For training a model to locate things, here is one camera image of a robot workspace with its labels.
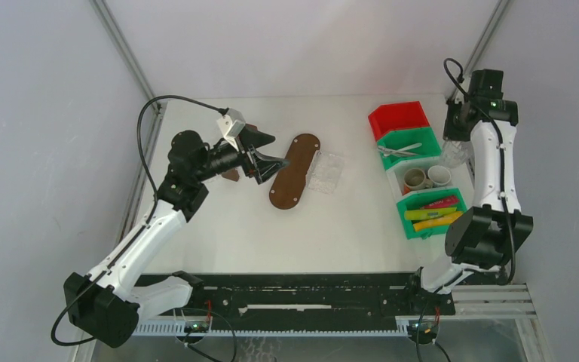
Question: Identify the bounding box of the green bin with toothbrushes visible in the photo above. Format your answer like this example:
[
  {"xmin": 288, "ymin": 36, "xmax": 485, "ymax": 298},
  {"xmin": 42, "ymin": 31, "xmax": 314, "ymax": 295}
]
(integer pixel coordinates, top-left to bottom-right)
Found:
[{"xmin": 377, "ymin": 127, "xmax": 441, "ymax": 170}]

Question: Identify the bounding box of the green bin with toothpaste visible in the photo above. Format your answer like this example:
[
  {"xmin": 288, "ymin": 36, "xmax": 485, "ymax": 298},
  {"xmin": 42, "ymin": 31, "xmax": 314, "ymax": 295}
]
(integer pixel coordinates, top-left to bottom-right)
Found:
[{"xmin": 396, "ymin": 188, "xmax": 467, "ymax": 240}]

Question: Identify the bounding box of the green toothpaste tube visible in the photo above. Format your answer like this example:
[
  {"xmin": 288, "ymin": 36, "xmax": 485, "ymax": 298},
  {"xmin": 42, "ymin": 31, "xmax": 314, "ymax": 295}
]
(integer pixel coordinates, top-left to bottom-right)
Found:
[{"xmin": 403, "ymin": 207, "xmax": 458, "ymax": 221}]

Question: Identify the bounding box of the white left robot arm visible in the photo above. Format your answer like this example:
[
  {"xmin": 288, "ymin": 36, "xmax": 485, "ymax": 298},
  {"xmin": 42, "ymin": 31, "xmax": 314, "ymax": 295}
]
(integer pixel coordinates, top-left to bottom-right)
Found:
[{"xmin": 60, "ymin": 125, "xmax": 290, "ymax": 348}]

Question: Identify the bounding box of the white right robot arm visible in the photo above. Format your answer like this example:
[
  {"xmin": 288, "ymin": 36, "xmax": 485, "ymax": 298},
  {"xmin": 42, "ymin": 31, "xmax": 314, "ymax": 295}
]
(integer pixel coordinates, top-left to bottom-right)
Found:
[{"xmin": 405, "ymin": 69, "xmax": 533, "ymax": 314}]

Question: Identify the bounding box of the grey ceramic cup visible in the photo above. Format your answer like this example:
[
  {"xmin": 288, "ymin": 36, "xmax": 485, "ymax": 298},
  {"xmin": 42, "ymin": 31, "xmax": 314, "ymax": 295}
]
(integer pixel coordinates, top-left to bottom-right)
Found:
[{"xmin": 403, "ymin": 168, "xmax": 433, "ymax": 191}]

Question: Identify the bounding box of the clear glass tumbler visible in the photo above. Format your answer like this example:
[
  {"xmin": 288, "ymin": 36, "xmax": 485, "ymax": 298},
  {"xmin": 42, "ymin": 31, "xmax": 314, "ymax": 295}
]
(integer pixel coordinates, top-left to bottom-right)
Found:
[{"xmin": 440, "ymin": 140, "xmax": 471, "ymax": 169}]

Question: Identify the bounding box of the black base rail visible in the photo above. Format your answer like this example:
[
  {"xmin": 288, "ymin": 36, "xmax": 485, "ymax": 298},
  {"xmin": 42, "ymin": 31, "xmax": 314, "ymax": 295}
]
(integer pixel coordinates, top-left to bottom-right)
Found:
[{"xmin": 186, "ymin": 272, "xmax": 456, "ymax": 333}]

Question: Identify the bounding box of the white storage bin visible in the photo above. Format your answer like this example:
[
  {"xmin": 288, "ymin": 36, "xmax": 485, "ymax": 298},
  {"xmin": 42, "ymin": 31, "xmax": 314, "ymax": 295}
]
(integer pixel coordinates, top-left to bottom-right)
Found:
[{"xmin": 386, "ymin": 156, "xmax": 455, "ymax": 200}]

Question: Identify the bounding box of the clear textured acrylic holder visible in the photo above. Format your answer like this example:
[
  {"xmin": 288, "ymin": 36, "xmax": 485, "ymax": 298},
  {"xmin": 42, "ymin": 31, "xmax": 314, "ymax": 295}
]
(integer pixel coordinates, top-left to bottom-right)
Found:
[{"xmin": 306, "ymin": 151, "xmax": 345, "ymax": 195}]

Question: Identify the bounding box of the yellow toothpaste tube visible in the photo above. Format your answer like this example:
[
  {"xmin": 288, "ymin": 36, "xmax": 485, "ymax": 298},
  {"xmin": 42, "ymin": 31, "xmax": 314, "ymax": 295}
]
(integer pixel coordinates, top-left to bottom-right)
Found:
[{"xmin": 412, "ymin": 211, "xmax": 463, "ymax": 232}]

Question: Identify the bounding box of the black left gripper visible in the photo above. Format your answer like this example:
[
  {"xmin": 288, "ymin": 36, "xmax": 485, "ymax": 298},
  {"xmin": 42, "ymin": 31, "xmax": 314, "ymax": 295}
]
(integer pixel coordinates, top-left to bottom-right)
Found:
[{"xmin": 194, "ymin": 126, "xmax": 289, "ymax": 184}]

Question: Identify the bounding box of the red toothpaste tube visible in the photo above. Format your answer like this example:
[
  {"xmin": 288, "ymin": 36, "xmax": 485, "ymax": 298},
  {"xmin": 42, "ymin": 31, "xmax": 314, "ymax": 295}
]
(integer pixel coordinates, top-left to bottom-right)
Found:
[{"xmin": 421, "ymin": 195, "xmax": 460, "ymax": 210}]

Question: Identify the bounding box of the brown oval wooden tray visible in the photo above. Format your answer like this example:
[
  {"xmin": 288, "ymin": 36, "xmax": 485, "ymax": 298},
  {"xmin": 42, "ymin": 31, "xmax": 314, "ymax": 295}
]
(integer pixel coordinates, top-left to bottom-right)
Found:
[{"xmin": 269, "ymin": 133, "xmax": 320, "ymax": 210}]

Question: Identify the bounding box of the red storage bin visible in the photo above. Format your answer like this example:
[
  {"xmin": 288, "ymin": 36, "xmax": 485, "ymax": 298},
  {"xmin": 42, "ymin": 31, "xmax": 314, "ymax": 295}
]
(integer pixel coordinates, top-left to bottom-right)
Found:
[{"xmin": 368, "ymin": 101, "xmax": 430, "ymax": 141}]

